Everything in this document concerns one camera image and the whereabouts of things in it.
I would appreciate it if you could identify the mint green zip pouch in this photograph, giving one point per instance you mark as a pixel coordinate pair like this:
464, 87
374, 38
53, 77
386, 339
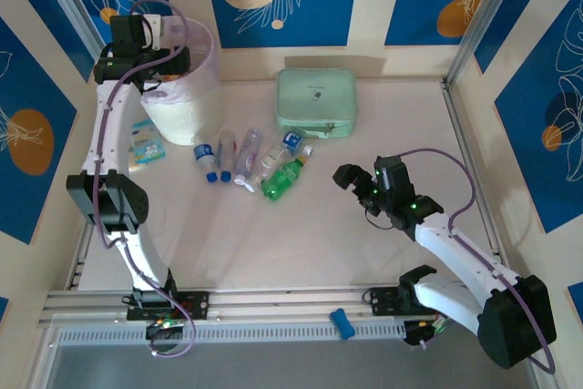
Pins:
319, 97

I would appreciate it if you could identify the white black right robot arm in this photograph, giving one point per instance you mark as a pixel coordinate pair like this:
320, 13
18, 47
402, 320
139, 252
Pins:
460, 251

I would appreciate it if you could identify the aluminium side rail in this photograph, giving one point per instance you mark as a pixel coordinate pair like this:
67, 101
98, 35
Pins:
81, 261
457, 111

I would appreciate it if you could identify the white plastic waste bin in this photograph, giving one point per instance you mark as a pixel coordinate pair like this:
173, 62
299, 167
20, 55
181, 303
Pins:
182, 120

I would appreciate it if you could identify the aluminium frame post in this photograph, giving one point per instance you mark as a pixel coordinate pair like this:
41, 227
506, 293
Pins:
485, 20
75, 6

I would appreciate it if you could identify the blue snack packet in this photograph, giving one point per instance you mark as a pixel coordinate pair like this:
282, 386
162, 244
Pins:
146, 140

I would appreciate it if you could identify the aluminium mounting rail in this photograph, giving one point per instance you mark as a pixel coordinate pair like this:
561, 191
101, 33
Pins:
282, 300

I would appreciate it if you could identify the red label bottle, blue cap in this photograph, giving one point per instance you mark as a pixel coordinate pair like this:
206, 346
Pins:
226, 152

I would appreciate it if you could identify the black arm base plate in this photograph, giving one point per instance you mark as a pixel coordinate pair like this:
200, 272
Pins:
196, 304
382, 302

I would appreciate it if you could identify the pink plastic bin liner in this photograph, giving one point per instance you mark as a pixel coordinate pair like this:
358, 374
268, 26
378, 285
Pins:
204, 65

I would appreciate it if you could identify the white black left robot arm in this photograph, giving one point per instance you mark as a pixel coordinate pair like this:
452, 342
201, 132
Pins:
107, 134

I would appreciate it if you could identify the green white label clear bottle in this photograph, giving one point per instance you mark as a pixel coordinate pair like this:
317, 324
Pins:
272, 159

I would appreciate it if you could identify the blue foam bone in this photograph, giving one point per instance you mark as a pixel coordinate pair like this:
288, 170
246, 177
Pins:
341, 323

